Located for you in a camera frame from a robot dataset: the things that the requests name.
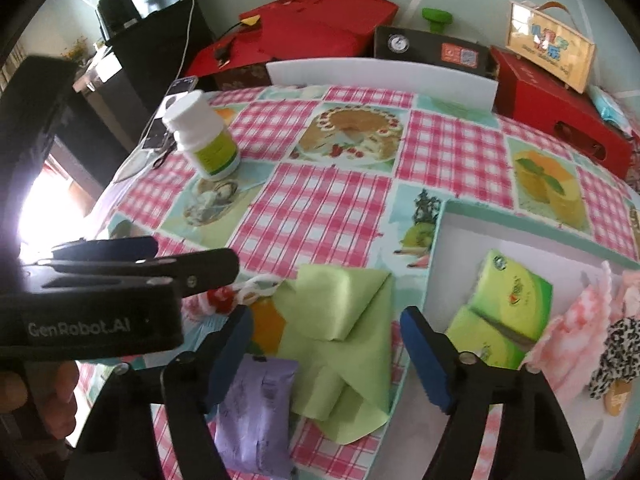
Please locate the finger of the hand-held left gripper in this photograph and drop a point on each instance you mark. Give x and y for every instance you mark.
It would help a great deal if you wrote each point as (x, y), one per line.
(200, 267)
(110, 247)

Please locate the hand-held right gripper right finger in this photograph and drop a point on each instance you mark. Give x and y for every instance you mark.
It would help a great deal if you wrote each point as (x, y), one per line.
(430, 360)

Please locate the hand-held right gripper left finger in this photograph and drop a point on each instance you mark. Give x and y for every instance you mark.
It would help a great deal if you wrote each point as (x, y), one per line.
(232, 355)

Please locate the green tissue pack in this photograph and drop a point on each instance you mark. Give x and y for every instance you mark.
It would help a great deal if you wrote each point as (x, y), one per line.
(480, 337)
(515, 292)

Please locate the white foam tray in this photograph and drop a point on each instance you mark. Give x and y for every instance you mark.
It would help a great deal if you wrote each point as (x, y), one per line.
(475, 240)

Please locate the pink white wavy towel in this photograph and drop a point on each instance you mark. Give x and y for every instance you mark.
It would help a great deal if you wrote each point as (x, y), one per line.
(575, 330)

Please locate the leopard print scrunchie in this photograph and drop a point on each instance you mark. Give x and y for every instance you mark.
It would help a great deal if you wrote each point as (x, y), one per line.
(620, 345)

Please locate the pink baby clothes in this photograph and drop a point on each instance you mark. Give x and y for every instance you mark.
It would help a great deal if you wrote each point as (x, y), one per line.
(631, 290)

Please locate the person's left hand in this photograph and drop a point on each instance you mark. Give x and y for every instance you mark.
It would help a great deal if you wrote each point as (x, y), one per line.
(62, 395)

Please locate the red yarn flower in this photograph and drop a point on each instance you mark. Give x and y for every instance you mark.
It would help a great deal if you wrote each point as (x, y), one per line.
(218, 300)

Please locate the purple packet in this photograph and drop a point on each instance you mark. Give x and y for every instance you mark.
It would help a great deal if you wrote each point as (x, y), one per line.
(255, 410)

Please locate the green cloth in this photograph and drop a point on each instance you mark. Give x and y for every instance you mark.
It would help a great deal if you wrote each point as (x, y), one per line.
(340, 320)

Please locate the smartphone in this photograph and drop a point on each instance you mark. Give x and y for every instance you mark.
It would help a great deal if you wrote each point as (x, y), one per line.
(156, 135)

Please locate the white bottle with green label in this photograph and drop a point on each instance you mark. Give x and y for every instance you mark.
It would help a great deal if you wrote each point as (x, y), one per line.
(200, 130)

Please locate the pink checked printed tablecloth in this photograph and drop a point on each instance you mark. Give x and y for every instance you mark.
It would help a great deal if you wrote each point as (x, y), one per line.
(325, 195)

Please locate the black cabinet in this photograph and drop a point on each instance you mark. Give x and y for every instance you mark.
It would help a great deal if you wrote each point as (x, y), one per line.
(150, 75)

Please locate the dark floral box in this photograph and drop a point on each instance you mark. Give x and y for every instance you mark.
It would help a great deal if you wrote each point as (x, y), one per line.
(240, 74)

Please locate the white foam board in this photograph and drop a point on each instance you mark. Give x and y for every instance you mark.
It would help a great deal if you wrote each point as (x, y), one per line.
(375, 75)

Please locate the large flat red box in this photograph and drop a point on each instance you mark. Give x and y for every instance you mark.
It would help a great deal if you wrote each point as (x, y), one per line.
(310, 20)

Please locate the light blue packet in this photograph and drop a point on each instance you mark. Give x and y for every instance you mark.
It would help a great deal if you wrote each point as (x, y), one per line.
(607, 107)

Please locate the black box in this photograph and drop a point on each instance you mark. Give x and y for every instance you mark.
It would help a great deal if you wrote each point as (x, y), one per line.
(425, 45)

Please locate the yellow gift box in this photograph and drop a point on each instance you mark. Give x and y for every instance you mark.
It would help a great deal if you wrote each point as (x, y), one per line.
(550, 45)

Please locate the green knob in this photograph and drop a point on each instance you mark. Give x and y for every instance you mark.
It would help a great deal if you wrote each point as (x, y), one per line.
(436, 17)

